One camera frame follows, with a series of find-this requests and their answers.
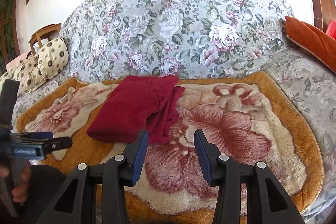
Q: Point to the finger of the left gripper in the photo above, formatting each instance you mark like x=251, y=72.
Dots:
x=56, y=144

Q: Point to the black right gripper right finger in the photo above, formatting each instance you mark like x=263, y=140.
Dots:
x=267, y=200

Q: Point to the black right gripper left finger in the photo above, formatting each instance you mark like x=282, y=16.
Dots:
x=75, y=201

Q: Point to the dark red knit garment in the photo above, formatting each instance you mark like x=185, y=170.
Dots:
x=138, y=103

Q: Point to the person's left hand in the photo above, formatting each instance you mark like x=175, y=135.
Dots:
x=21, y=190

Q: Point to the orange floral plush blanket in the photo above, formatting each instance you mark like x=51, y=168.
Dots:
x=249, y=119

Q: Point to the cream spotted pillow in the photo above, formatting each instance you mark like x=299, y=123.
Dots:
x=34, y=71

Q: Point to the wooden chair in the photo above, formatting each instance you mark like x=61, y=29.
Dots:
x=43, y=33

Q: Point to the grey floral bed cover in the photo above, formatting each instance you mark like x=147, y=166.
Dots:
x=109, y=40

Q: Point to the rust orange pillow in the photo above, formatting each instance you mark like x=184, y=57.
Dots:
x=312, y=40

